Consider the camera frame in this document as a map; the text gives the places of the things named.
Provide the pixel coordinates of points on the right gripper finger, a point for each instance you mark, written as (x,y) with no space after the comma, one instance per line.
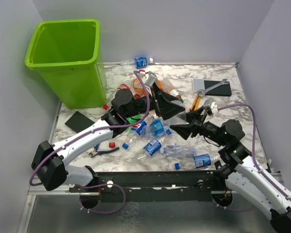
(196,115)
(186,130)

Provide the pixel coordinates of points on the pepsi bottle centre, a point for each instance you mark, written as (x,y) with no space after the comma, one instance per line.
(139,131)

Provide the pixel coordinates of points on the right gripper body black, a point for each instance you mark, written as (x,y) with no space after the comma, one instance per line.
(209,130)

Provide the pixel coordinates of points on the clear crushed water bottle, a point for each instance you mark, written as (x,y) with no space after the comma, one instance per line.
(178,151)

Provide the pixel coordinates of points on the brown tea bottle green cap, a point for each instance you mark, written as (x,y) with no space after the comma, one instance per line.
(169,88)

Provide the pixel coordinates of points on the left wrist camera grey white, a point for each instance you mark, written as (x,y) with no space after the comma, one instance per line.
(148,78)

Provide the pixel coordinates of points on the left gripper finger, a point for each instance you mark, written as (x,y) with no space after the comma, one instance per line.
(170,110)
(163,102)

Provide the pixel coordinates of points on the blue label crushed bottle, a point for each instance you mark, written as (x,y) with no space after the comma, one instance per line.
(159,128)

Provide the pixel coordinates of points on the blue label water bottle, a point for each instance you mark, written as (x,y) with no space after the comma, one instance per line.
(151,148)

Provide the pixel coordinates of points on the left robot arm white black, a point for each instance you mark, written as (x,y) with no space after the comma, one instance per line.
(51,162)

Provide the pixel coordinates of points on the blue bottle cap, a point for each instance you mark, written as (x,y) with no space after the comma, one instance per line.
(126,146)

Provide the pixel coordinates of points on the clear plain bottle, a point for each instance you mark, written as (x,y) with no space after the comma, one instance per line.
(180,118)

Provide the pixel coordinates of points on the crushed orange label bottle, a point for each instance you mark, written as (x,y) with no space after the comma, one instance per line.
(138,88)

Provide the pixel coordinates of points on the red label clear bottle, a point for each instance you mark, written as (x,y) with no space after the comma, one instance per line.
(107,105)

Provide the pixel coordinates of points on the blue handled pliers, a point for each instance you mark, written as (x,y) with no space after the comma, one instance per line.
(102,152)

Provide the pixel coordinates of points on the black foam block right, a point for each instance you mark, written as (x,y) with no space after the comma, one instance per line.
(222,91)

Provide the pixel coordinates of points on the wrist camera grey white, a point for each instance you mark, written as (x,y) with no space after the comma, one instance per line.
(148,78)
(210,107)

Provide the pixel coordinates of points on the silver wrench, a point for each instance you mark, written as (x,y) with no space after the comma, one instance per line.
(202,92)

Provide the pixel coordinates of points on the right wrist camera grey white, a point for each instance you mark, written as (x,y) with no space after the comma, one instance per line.
(210,107)

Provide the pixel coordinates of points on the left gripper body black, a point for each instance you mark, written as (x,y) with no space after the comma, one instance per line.
(142,105)

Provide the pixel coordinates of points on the blue label bottle by wall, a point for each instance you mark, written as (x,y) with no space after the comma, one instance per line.
(137,63)

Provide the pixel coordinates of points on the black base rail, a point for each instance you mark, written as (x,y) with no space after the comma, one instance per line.
(155,186)

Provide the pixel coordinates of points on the blue label bottle front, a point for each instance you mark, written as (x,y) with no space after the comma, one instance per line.
(198,162)

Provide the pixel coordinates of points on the black foam block left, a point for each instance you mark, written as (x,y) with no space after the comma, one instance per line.
(78,122)

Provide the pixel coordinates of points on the black foam block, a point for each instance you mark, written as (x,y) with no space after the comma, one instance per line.
(222,91)
(78,122)

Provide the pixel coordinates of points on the green plastic bin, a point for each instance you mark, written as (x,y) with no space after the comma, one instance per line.
(67,55)

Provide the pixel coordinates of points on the orange juice bottle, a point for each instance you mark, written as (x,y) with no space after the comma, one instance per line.
(159,84)

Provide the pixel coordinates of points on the green plastic bottle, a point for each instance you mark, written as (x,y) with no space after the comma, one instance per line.
(134,119)

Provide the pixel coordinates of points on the red bottle cap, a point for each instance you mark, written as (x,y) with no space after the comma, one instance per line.
(112,145)

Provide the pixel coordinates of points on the yellow black utility knife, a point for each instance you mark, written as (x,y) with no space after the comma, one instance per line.
(195,103)

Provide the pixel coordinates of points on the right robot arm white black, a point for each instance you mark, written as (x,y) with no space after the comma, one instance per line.
(241,171)

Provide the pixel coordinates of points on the grey rectangular plate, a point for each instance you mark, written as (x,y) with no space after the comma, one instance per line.
(198,84)

